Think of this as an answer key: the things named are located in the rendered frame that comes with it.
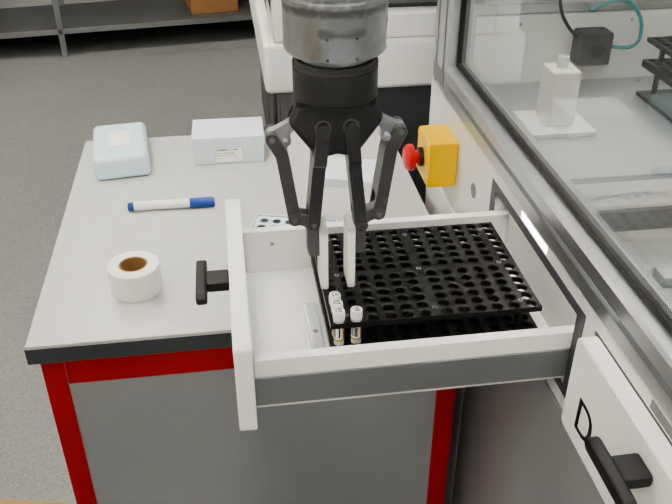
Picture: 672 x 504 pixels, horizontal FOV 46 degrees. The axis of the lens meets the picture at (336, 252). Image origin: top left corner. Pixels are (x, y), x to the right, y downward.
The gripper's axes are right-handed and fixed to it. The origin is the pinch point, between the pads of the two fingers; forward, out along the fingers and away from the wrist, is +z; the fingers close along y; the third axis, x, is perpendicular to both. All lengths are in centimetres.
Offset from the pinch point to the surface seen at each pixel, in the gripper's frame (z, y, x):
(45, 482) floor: 96, -57, 64
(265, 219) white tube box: 17.1, -5.5, 37.2
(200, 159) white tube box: 19, -15, 64
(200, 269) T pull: 5.2, -13.9, 6.7
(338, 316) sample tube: 5.5, -0.2, -3.3
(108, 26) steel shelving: 82, -71, 365
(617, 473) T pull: 5.3, 18.4, -26.8
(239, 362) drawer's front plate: 5.4, -10.3, -9.2
